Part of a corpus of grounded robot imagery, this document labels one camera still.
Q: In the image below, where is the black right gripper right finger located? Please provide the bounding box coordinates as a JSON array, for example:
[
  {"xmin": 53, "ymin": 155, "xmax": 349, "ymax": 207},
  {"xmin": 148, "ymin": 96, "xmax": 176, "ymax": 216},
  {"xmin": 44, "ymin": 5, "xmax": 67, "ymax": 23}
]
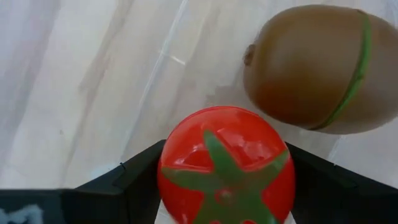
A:
[{"xmin": 284, "ymin": 142, "xmax": 398, "ymax": 224}]

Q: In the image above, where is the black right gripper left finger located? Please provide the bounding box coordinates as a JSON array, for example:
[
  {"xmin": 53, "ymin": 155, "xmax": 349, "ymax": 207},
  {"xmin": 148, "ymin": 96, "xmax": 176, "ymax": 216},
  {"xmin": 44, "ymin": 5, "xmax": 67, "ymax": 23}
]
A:
[{"xmin": 74, "ymin": 139, "xmax": 167, "ymax": 224}]

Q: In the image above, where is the red toy tomato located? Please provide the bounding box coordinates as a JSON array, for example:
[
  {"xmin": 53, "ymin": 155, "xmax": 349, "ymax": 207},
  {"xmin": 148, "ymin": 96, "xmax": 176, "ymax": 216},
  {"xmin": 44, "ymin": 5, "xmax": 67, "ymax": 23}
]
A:
[{"xmin": 156, "ymin": 105, "xmax": 297, "ymax": 224}]

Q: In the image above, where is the brown toy kiwi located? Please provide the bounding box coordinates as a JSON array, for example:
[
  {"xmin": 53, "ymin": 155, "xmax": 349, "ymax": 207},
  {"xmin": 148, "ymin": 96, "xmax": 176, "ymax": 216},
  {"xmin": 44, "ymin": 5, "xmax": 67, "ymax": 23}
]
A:
[{"xmin": 242, "ymin": 4, "xmax": 398, "ymax": 136}]

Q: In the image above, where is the clear plastic storage container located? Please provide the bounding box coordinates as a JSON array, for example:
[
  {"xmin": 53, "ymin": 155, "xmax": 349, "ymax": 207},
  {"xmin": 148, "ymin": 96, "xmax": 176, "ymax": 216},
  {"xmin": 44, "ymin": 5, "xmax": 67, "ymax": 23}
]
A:
[{"xmin": 0, "ymin": 0, "xmax": 398, "ymax": 224}]

